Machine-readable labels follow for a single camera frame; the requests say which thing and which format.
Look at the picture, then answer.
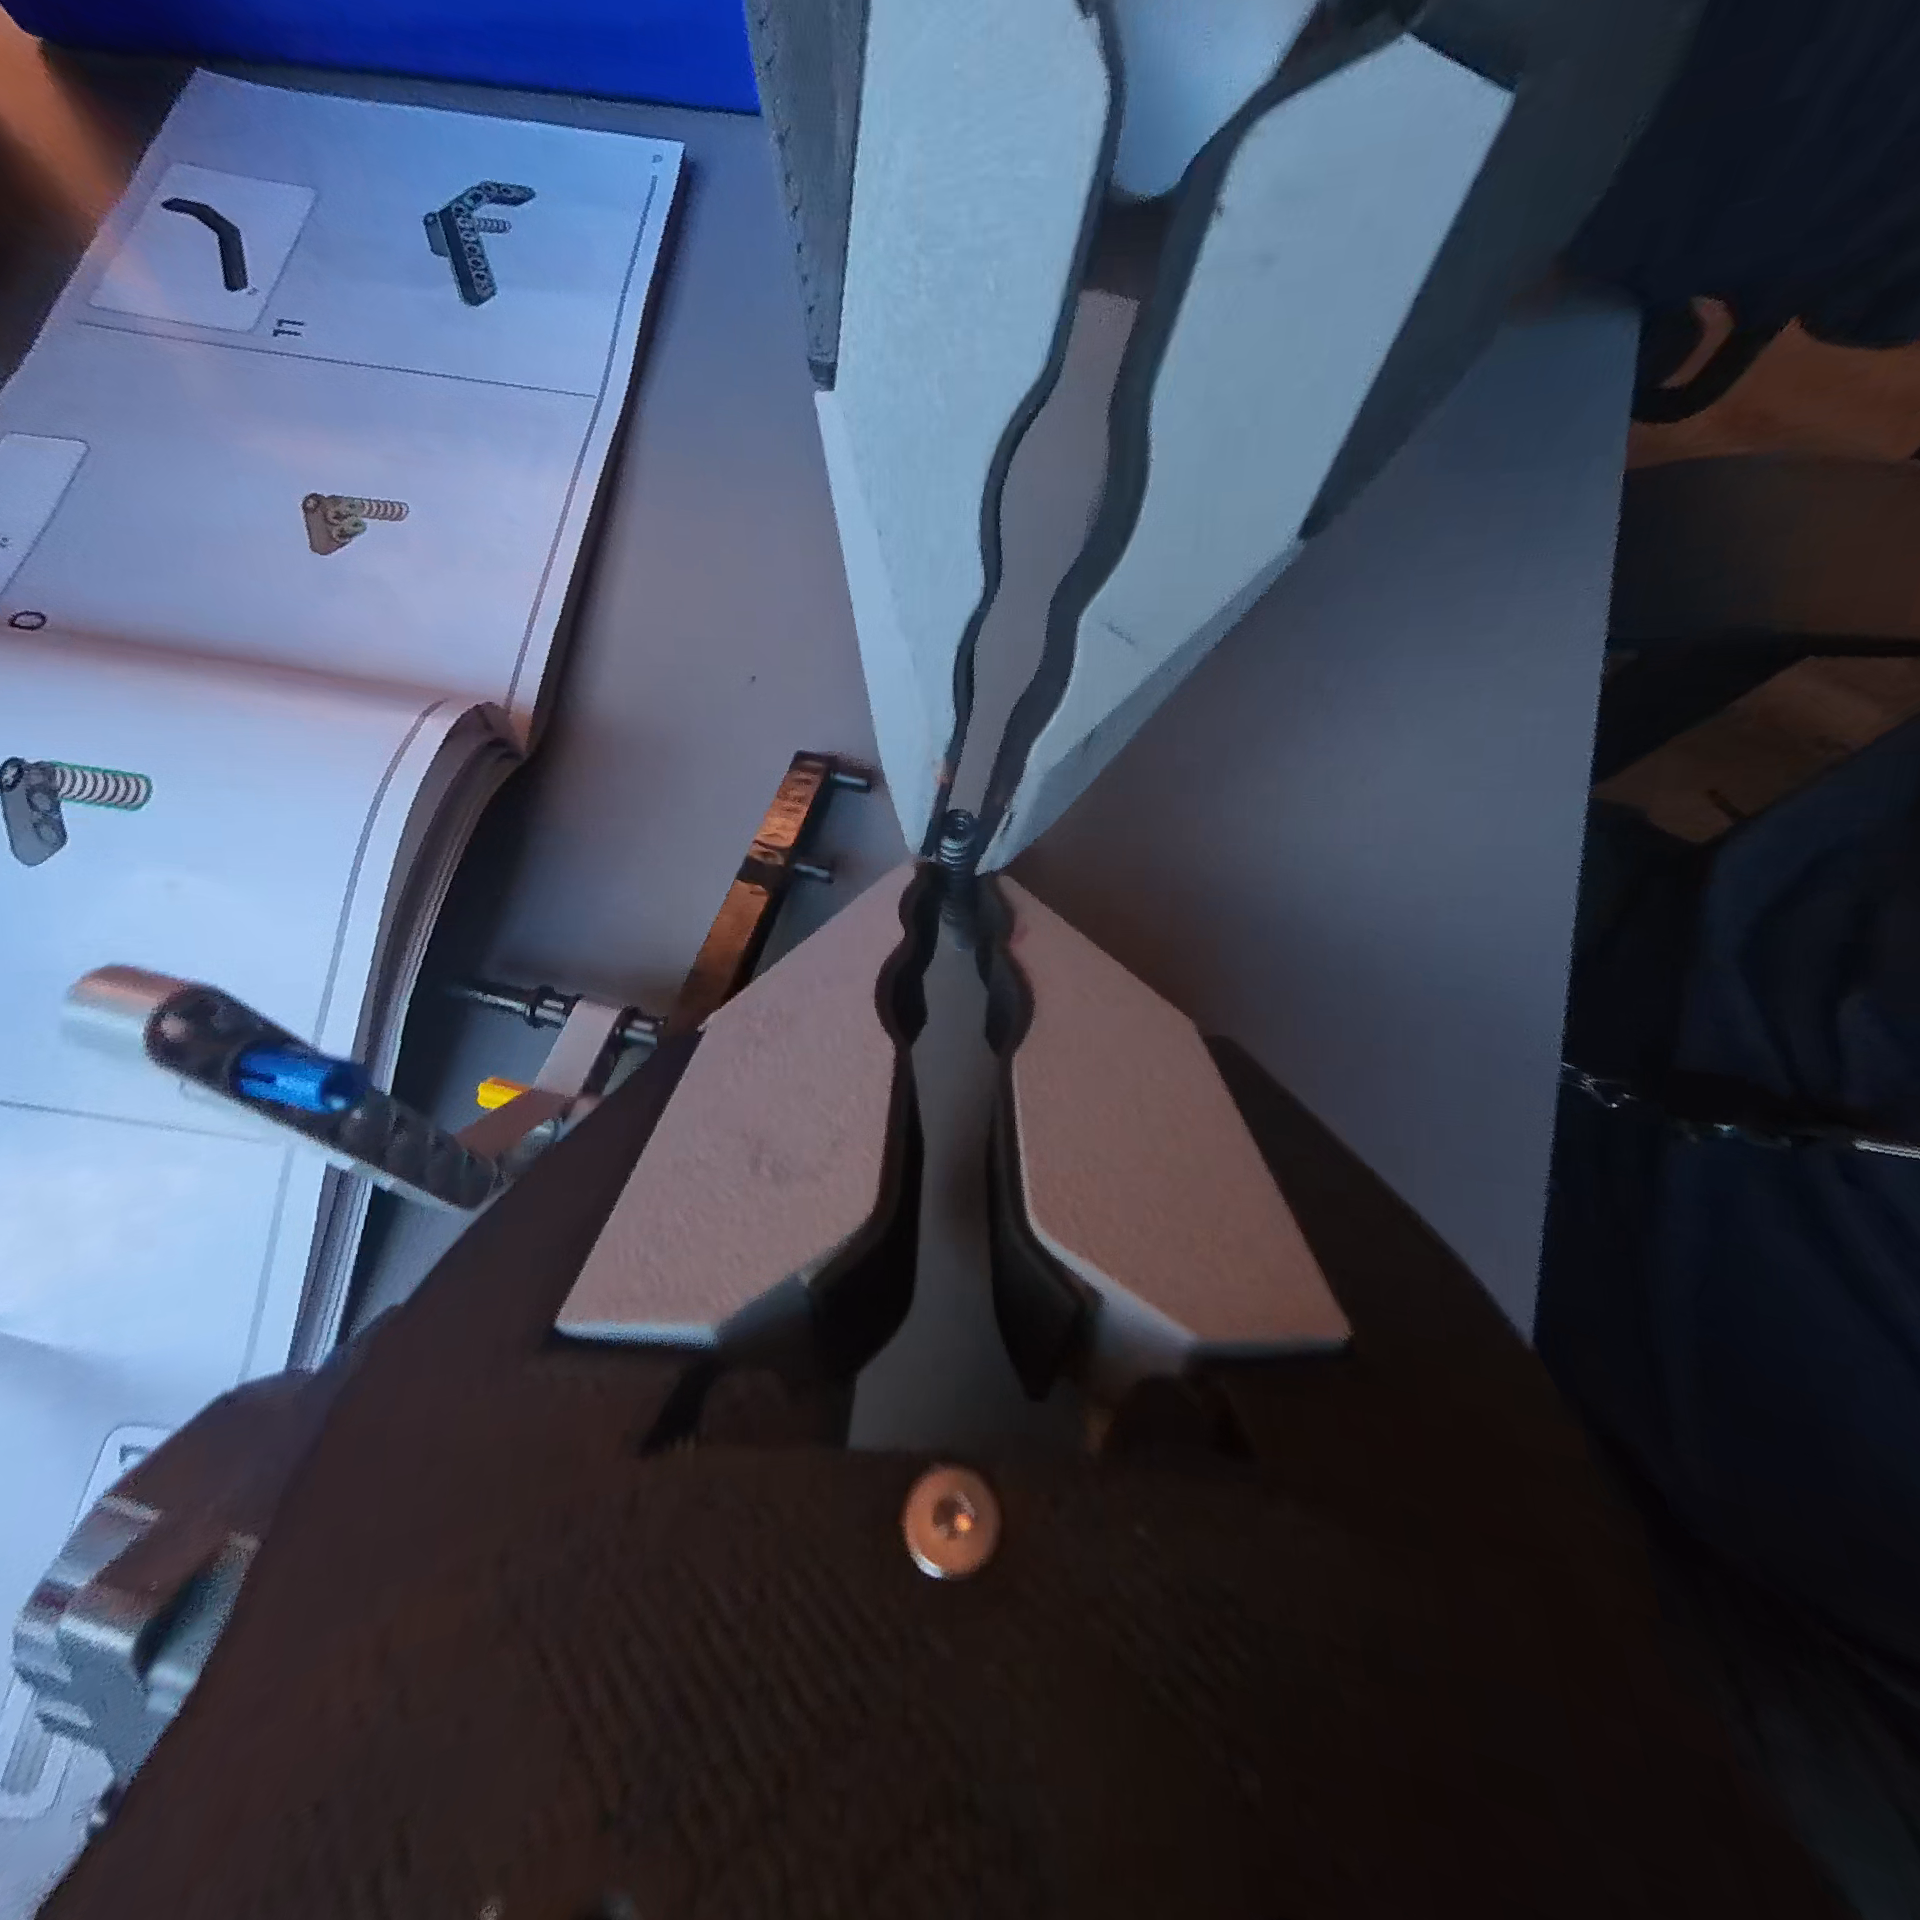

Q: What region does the person's leg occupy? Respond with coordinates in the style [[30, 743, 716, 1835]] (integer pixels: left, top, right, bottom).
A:
[[1528, 719, 1920, 1920]]

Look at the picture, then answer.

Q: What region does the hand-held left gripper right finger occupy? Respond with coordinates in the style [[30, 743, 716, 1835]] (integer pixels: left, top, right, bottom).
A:
[[972, 873, 1356, 1408]]

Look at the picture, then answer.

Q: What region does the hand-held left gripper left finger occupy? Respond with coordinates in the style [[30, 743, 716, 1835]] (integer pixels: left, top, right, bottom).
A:
[[550, 861, 924, 1353]]

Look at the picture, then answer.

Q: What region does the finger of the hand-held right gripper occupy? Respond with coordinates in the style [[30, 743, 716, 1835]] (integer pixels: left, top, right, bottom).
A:
[[813, 0, 1124, 868], [967, 0, 1514, 875]]

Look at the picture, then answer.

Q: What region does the blue plastic bin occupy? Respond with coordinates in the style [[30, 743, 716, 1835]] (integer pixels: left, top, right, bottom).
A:
[[0, 0, 758, 113]]

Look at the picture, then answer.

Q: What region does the lego chassis assembly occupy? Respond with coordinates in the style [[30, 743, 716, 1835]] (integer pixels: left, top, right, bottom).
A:
[[0, 750, 876, 1853]]

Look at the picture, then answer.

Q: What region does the grey spring shock absorber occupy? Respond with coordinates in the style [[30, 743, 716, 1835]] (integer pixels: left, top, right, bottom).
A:
[[932, 807, 984, 961]]

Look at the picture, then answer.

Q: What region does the metal chain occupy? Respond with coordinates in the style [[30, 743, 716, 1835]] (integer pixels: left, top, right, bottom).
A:
[[1558, 1056, 1920, 1161]]

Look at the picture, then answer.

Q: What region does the open instruction booklet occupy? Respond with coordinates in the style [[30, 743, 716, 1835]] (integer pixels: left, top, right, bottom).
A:
[[0, 65, 692, 1920]]

